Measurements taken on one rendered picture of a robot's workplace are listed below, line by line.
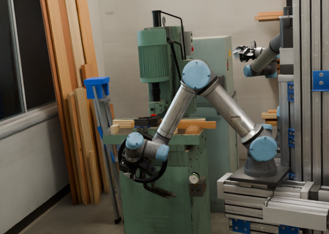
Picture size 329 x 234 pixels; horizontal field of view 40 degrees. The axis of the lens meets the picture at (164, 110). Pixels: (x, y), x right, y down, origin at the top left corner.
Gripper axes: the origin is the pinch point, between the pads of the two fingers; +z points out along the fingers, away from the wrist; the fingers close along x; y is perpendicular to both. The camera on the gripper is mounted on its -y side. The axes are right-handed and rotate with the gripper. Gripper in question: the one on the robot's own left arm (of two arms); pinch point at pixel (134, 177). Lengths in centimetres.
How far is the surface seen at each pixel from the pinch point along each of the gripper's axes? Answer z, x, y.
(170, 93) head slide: 17, -73, 6
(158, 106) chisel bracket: 14, -58, 8
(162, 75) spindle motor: -1, -69, 13
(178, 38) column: -1, -103, 15
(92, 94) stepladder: 73, -89, 69
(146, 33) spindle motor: -19, -79, 29
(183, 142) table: 15.4, -41.0, -13.8
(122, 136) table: 25.5, -35.6, 22.0
